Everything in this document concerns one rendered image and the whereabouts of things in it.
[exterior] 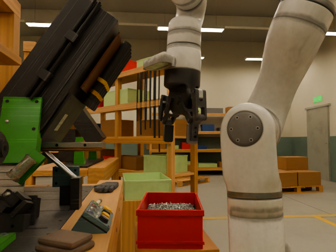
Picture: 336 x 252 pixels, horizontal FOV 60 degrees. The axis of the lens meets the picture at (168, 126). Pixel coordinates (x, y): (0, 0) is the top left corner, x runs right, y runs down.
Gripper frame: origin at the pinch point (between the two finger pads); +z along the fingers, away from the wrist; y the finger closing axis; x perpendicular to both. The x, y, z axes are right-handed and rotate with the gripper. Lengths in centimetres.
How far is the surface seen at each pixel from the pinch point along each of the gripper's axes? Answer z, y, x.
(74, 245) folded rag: 22.4, 10.2, 17.5
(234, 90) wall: -166, 717, -663
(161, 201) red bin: 27, 56, -27
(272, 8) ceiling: -347, 479, -569
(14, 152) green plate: 6, 46, 28
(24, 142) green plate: 3, 45, 26
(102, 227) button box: 23.5, 22.1, 8.0
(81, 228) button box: 23.8, 24.1, 12.8
